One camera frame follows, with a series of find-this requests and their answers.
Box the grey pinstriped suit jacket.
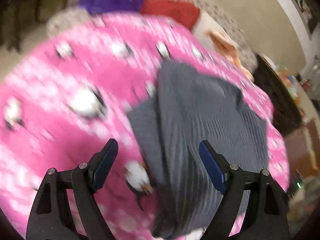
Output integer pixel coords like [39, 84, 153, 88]
[128, 61, 268, 239]

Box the dark wooden side cabinet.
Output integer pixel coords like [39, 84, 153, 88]
[1, 0, 68, 53]

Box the pink penguin blanket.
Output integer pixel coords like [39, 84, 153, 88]
[1, 12, 289, 239]

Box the peach orange cloth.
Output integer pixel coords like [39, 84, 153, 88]
[206, 31, 254, 81]

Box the floral grey bedding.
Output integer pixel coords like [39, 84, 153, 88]
[46, 0, 258, 73]

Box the red pillow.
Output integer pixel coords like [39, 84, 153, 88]
[140, 0, 200, 30]

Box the dark carved wooden dresser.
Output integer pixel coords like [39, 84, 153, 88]
[253, 54, 302, 137]

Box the framed wall picture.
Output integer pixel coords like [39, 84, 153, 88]
[291, 0, 318, 38]

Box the white pillow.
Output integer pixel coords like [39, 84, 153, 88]
[191, 10, 238, 51]

